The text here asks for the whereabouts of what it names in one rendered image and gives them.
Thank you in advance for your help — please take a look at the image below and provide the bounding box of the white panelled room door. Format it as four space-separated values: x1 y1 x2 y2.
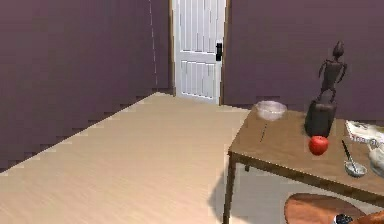
172 0 227 106

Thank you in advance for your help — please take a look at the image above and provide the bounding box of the clear glass bowl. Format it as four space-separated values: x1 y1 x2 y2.
255 100 288 122

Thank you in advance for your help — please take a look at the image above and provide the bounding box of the brown wooden table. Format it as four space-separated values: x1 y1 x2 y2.
222 107 384 224

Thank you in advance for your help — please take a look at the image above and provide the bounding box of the red apple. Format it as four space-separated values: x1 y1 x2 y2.
308 135 330 157

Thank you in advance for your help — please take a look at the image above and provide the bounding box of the dark brown figure statue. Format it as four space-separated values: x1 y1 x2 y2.
304 40 348 138

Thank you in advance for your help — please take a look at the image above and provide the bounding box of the small black speckled object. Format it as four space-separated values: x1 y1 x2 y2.
334 213 354 224

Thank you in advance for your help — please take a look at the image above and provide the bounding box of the pale white rounded object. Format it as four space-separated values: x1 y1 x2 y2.
368 145 384 178

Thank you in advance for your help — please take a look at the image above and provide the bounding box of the black handled metal ladle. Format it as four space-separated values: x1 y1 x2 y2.
341 139 368 178

